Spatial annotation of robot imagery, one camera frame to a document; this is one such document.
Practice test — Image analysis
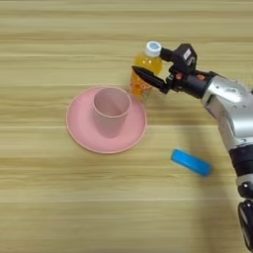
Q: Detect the blue rectangular block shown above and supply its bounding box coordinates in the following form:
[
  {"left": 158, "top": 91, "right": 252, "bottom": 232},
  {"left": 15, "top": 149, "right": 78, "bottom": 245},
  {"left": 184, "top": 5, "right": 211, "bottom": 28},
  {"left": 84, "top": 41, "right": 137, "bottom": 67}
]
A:
[{"left": 170, "top": 148, "right": 212, "bottom": 178}]

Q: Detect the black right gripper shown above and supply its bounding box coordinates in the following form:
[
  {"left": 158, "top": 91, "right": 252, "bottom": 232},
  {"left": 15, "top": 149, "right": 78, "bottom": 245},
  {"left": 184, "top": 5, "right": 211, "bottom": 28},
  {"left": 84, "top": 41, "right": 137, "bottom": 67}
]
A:
[{"left": 130, "top": 46, "right": 216, "bottom": 100}]

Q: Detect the small black box white label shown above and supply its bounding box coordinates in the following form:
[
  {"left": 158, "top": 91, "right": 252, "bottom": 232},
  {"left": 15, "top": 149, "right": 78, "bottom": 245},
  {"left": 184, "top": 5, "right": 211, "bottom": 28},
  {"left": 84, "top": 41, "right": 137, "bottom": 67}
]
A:
[{"left": 170, "top": 42, "right": 199, "bottom": 76}]

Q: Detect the orange juice bottle white cap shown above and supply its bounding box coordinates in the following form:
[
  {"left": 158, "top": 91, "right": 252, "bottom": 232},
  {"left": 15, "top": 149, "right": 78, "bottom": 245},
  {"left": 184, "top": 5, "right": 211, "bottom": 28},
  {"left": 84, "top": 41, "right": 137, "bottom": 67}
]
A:
[{"left": 128, "top": 40, "right": 164, "bottom": 101}]

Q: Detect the pink round plate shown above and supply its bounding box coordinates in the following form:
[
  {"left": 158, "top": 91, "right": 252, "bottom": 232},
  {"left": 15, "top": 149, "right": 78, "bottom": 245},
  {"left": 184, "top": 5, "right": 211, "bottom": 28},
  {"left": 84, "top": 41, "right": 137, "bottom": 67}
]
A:
[{"left": 65, "top": 85, "right": 148, "bottom": 155}]

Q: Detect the pink plastic cup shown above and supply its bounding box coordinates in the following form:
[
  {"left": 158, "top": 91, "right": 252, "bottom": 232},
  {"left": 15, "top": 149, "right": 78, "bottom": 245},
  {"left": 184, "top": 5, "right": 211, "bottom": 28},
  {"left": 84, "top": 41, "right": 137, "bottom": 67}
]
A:
[{"left": 91, "top": 87, "right": 132, "bottom": 139}]

